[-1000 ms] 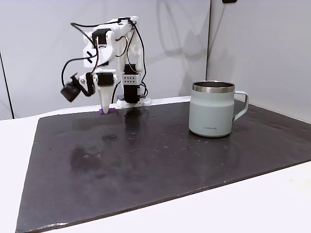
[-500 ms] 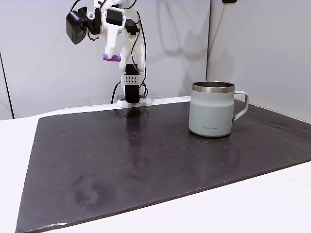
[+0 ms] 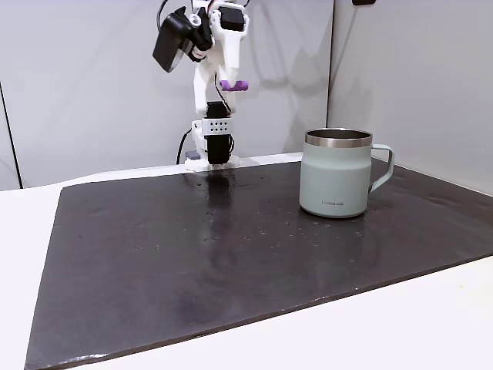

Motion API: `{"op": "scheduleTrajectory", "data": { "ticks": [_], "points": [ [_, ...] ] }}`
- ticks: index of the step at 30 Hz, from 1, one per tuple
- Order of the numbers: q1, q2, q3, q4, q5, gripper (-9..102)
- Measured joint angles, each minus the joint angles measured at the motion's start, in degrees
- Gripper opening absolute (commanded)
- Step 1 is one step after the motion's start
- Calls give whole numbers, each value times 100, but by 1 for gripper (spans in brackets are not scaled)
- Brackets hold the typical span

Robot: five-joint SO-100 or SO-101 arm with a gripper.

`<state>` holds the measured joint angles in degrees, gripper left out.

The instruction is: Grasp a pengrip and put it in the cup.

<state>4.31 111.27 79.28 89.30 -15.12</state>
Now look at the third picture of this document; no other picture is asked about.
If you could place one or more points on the purple ribbed pen grip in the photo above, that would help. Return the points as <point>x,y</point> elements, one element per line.
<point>237,86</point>

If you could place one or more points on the black glossy mat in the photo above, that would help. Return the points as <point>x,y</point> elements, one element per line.
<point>154,250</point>

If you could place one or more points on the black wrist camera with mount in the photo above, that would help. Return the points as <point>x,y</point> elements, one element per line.
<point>169,42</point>

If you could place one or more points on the pale green steel mug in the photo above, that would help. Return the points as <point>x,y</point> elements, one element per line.
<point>331,181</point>

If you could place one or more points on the grey plug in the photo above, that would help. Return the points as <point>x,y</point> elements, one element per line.
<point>192,155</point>

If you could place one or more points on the black device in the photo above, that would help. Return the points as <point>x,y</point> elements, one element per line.
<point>364,2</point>

